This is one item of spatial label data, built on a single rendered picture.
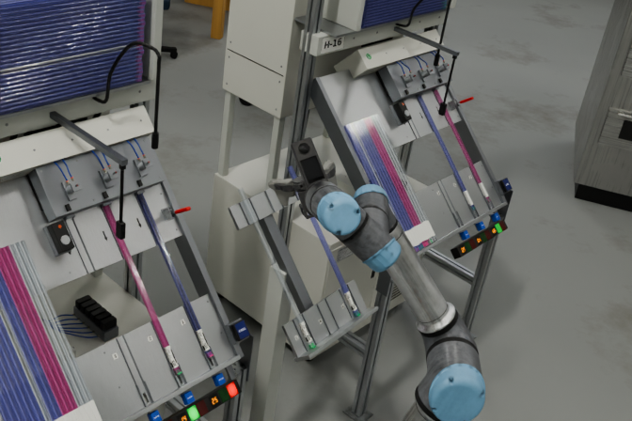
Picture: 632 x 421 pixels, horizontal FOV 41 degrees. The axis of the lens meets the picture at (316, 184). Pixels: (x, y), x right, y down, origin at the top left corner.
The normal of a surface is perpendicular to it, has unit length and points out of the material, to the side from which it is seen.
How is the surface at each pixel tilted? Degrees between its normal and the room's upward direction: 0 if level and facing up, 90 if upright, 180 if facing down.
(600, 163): 90
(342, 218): 72
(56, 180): 47
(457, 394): 83
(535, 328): 0
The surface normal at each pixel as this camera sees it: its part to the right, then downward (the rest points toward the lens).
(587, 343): 0.14, -0.87
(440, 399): 0.00, 0.38
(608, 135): -0.28, 0.43
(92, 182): 0.62, -0.29
